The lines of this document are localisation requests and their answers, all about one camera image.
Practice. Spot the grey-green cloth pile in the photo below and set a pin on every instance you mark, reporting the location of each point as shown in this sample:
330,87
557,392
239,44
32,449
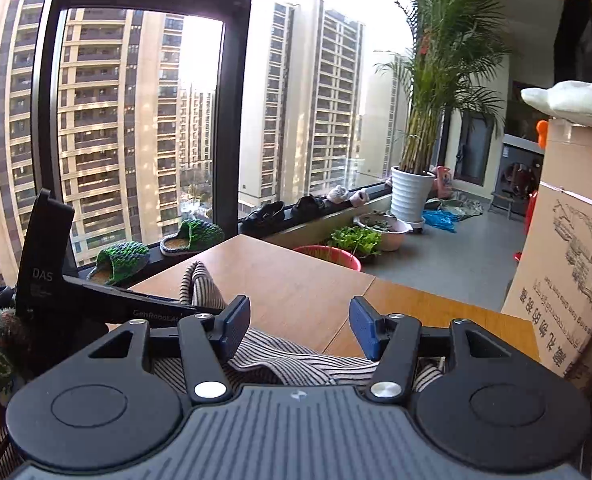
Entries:
463,207

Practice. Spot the blue plastic bag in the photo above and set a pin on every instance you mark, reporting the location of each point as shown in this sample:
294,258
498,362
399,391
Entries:
440,221

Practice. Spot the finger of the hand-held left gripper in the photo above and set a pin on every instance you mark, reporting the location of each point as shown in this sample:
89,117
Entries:
176,305

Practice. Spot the white ribbed plant pot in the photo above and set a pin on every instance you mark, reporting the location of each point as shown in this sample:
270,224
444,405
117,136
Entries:
410,195

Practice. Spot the dark framed glass door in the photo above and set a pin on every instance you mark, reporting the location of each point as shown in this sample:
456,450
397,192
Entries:
475,150

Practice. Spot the large cardboard box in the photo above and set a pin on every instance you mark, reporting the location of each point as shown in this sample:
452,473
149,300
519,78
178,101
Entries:
575,260

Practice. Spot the red plastic basin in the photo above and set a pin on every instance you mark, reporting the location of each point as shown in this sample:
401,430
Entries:
321,255

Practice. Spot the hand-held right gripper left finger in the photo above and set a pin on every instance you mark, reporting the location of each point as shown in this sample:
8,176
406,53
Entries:
236,327

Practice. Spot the white plush goose toy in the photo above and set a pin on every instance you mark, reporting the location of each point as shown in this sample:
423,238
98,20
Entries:
575,97

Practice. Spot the pink patterned bag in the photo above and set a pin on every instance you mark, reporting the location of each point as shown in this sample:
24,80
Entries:
443,182

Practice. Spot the tall green palm plant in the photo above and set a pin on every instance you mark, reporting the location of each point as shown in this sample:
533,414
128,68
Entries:
440,85

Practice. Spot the black shoe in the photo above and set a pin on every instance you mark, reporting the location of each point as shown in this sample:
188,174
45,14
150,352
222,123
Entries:
308,207
263,217

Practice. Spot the grey striped shirt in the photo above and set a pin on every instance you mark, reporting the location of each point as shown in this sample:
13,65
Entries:
286,360

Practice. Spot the leafy green seedlings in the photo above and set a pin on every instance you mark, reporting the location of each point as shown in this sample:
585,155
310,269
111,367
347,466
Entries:
355,240

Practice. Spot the pale basin with seedlings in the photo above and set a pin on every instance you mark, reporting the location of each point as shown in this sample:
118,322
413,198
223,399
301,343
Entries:
393,240

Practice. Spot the black window frame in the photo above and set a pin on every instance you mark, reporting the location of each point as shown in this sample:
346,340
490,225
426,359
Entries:
48,110

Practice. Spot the green knitted slipper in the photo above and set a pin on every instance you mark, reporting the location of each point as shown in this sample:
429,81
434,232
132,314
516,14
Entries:
121,260
196,235

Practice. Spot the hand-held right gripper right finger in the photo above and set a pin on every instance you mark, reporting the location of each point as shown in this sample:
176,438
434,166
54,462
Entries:
365,327

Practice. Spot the red plastic stool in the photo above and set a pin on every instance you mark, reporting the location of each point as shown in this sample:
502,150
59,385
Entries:
531,215

